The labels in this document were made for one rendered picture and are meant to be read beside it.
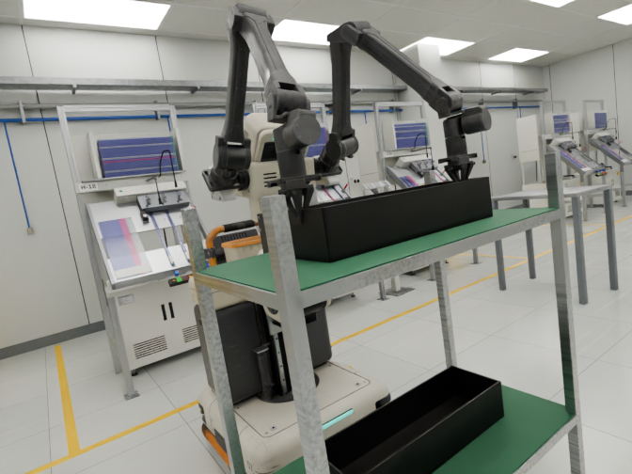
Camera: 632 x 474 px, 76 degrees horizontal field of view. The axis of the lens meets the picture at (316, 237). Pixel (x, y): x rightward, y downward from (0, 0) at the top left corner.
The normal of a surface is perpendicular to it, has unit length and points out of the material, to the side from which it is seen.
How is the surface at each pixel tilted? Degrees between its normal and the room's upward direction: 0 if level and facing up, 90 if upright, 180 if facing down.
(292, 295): 90
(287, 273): 90
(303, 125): 89
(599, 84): 90
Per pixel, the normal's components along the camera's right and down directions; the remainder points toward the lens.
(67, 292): 0.57, 0.01
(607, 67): -0.81, 0.19
